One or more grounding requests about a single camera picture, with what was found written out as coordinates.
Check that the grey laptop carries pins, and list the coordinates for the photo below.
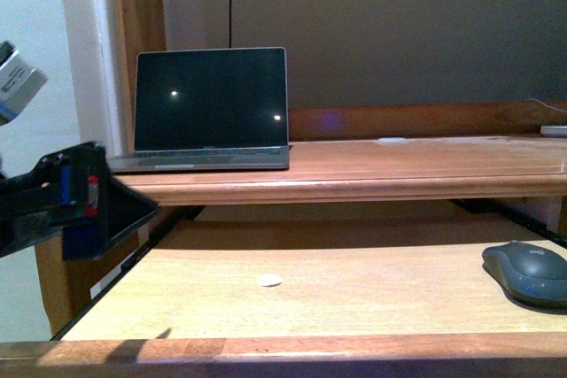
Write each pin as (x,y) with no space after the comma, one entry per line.
(209,110)

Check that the wooden desk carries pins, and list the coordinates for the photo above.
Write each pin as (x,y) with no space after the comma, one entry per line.
(391,161)

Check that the grey computer mouse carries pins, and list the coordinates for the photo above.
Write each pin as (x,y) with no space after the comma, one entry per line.
(528,274)

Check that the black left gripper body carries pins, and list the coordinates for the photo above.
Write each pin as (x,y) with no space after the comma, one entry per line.
(71,194)

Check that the wooden pull-out keyboard tray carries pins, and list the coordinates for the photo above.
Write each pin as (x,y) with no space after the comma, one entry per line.
(408,298)

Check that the black drawer slide rail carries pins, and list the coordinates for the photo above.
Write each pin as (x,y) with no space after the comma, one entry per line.
(98,277)

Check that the white round sticker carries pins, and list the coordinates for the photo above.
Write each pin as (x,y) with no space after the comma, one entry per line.
(269,280)

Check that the white camera box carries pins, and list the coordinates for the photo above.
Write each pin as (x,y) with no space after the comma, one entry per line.
(20,82)

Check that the white flat device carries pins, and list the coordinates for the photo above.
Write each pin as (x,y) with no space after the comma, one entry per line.
(554,131)

